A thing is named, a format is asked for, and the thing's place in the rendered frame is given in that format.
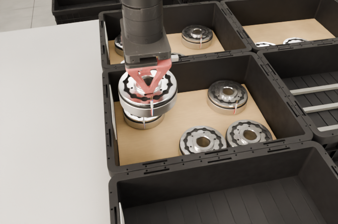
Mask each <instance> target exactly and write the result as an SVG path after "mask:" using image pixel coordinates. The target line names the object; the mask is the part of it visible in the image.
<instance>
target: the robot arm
mask: <svg viewBox="0 0 338 224"><path fill-rule="evenodd" d="M121 2H122V14H123V18H121V19H120V24H121V40H122V46H123V53H124V60H125V68H126V71H127V73H128V74H129V75H130V76H131V77H132V78H133V79H134V80H135V81H136V82H137V83H138V85H139V86H140V87H141V89H142V90H143V91H144V93H145V94H149V93H153V92H154V90H155V89H156V87H157V85H158V84H159V82H160V80H161V79H162V78H163V77H164V75H165V74H166V73H167V72H168V70H169V69H170V68H171V66H172V62H171V52H172V50H171V47H170V44H169V41H168V38H167V35H166V32H165V29H164V26H163V4H162V0H121ZM156 56H158V58H156ZM151 69H156V70H157V72H156V74H155V76H154V78H153V80H152V82H151V84H150V86H147V85H146V83H145V81H144V80H143V78H142V77H141V75H140V74H139V72H140V73H144V72H150V70H151Z"/></svg>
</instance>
